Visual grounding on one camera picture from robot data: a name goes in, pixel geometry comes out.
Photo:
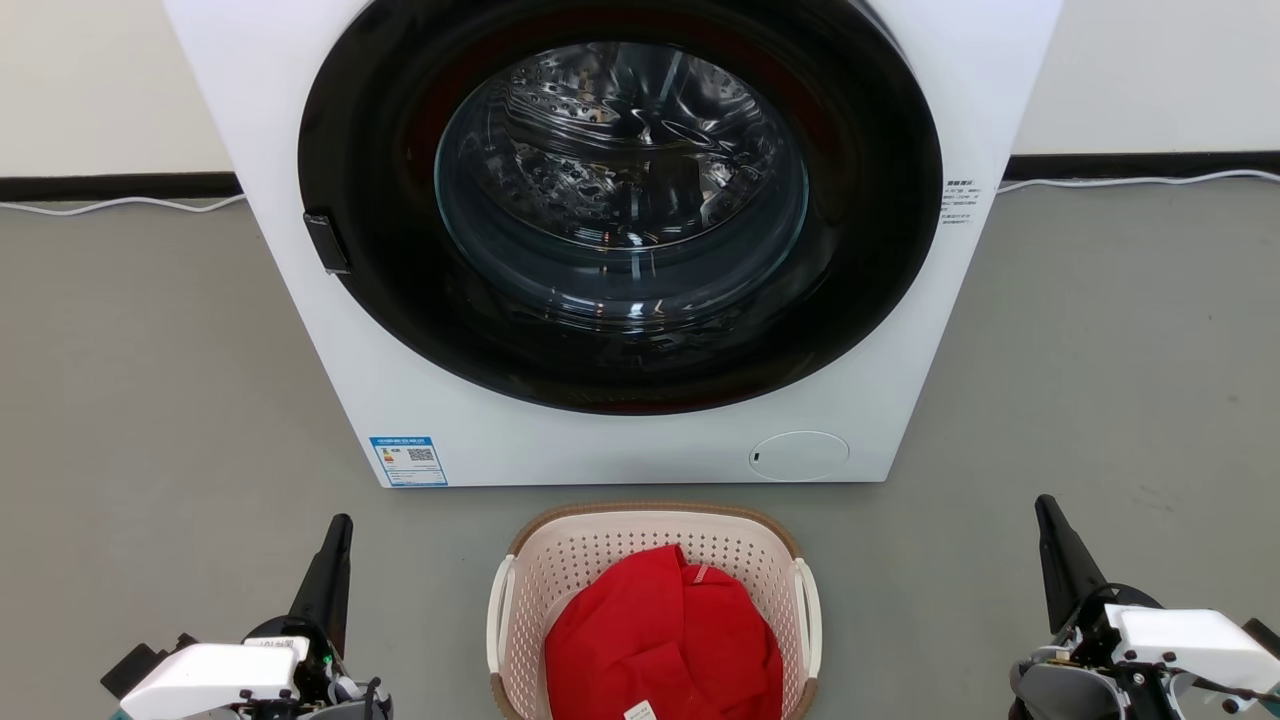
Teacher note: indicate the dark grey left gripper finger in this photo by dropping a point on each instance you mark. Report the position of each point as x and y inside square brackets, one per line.
[330, 580]

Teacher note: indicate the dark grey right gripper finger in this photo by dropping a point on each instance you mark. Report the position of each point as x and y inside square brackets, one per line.
[1065, 570]

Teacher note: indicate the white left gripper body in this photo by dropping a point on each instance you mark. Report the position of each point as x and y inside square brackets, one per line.
[220, 675]

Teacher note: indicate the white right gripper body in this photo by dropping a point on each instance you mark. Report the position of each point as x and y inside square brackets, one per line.
[1190, 640]

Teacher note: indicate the beige perforated laundry basket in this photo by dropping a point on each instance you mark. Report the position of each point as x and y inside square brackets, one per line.
[600, 545]

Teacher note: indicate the blue energy label sticker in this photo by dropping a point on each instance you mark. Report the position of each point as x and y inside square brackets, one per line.
[409, 462]

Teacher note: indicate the black round washer door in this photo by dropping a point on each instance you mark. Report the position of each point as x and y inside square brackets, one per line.
[390, 300]

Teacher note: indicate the round white filter cover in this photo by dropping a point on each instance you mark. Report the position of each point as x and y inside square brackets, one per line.
[799, 456]

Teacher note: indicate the white front-load washing machine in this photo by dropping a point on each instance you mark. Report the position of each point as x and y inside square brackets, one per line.
[610, 450]

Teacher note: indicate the red garment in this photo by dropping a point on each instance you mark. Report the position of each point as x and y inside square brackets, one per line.
[650, 640]

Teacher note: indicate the white garment tag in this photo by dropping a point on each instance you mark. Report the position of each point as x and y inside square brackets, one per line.
[640, 711]

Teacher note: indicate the small text sticker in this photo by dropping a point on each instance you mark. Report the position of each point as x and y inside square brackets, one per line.
[961, 202]

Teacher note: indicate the steel washer drum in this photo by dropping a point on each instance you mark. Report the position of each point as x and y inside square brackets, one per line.
[610, 150]

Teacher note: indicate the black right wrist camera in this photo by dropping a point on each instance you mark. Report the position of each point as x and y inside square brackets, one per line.
[1266, 636]

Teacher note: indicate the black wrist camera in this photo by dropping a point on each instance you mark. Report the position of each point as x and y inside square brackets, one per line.
[135, 665]
[1266, 636]

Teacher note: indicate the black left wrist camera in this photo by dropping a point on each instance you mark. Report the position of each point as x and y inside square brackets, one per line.
[135, 665]

